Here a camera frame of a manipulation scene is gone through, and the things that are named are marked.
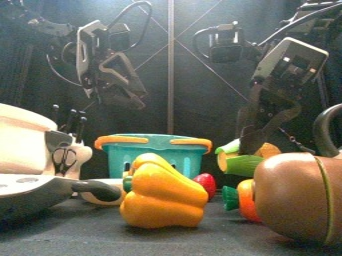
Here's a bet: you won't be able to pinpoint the toy corn with green husk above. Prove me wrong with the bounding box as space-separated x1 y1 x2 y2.
214 137 283 178

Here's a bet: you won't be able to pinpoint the brown toy pot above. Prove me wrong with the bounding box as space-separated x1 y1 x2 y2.
252 102 342 248

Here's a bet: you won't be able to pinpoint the white toy pot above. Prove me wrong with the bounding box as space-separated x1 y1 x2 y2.
0 102 60 176

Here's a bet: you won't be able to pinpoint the red toy tomato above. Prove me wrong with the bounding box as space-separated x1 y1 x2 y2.
192 172 218 202

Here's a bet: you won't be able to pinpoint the orange toy carrot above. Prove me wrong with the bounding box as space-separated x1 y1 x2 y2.
220 178 264 224

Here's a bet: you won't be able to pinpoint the white toy knife block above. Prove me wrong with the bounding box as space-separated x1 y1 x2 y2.
43 129 93 181

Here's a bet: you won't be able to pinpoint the black toy scissors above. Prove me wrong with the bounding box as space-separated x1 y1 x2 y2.
51 147 79 177

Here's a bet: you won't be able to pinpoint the yellow toy bell pepper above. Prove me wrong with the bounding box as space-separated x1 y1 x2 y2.
117 152 210 230

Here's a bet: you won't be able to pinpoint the grey toy frying pan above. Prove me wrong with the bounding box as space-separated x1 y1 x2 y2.
0 173 123 224

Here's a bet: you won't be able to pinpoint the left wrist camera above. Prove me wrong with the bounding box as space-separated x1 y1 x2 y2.
105 22 133 53

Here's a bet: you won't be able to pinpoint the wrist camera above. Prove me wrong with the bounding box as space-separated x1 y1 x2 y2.
207 21 247 64
105 22 133 53

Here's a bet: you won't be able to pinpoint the metal frame pole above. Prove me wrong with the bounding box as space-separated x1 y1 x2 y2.
165 0 176 135

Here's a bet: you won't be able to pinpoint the black-handled toy knife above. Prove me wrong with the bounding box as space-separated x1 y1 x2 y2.
73 111 88 145
64 108 77 134
51 104 61 125

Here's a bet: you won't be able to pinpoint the black left camera cable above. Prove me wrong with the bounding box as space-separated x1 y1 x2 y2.
105 0 155 53

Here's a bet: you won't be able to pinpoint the black camera cable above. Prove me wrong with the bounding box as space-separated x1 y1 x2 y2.
105 0 155 53
191 27 218 60

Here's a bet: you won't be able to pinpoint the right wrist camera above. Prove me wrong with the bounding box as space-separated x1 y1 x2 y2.
207 21 247 64

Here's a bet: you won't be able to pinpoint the teal basket with orange handles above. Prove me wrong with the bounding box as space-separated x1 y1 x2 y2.
92 133 214 180

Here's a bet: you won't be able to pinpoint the black right camera cable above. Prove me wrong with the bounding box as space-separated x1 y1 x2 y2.
191 27 218 60

